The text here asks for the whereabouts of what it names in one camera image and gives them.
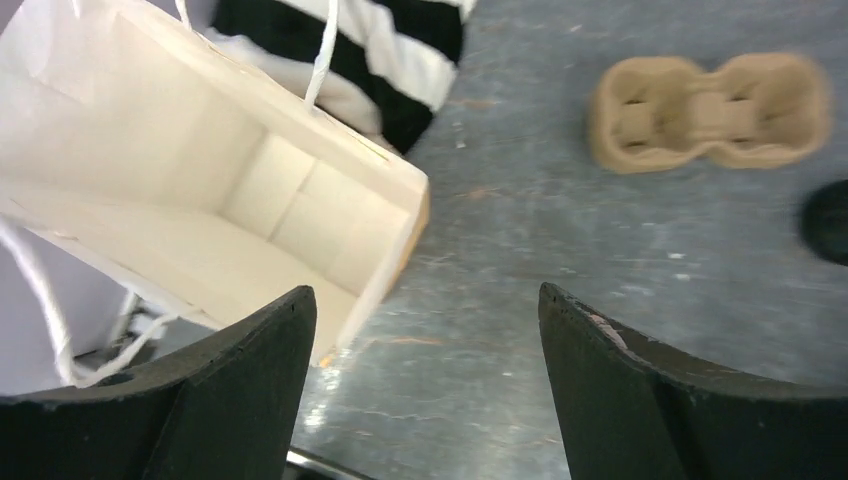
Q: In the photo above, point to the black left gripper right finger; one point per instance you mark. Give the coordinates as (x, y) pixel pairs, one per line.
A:
(633, 407)

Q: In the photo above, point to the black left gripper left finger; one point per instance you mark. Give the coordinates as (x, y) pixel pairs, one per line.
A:
(221, 408)

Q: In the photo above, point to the brown paper bag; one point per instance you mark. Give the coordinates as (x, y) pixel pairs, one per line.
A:
(148, 175)

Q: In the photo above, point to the black white striped cloth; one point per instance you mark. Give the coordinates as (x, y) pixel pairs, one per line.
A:
(392, 67)

